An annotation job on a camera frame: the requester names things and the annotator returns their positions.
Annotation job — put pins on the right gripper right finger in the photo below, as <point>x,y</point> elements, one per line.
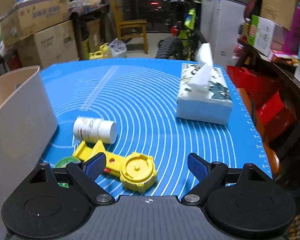
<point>209,175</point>

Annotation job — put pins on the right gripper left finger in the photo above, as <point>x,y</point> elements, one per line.
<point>84,175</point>

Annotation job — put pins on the green round tin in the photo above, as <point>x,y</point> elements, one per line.
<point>62,163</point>

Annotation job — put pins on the white pill bottle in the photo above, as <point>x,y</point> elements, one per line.
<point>93,129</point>

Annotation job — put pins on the yellow plastic tool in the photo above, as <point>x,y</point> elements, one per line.
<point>136,171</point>

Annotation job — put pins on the beige plastic storage bin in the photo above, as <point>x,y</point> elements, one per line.
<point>27,124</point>

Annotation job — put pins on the white tissue box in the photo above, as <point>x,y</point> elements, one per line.
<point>203,93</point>

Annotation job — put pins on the red gift bags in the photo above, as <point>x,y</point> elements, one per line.
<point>273,109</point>

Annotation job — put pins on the blue silicone mat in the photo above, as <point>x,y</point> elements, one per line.
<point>140,96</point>

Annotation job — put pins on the white plastic bag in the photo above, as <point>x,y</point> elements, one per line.
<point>118,48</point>

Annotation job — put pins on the lower cardboard box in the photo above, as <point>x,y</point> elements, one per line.
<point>50,46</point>

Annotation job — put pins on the cardboard box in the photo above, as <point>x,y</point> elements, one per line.
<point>50,46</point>
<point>22,18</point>

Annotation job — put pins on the green kids bicycle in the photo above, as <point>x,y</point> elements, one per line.
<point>185,29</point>

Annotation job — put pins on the green white product box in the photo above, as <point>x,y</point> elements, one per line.
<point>261,34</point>

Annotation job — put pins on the wooden chair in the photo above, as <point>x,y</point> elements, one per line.
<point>120,24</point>

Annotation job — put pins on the white freezer cabinet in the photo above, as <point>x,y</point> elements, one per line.
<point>219,24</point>

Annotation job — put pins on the upper cardboard box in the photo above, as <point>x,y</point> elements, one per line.
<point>22,18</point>

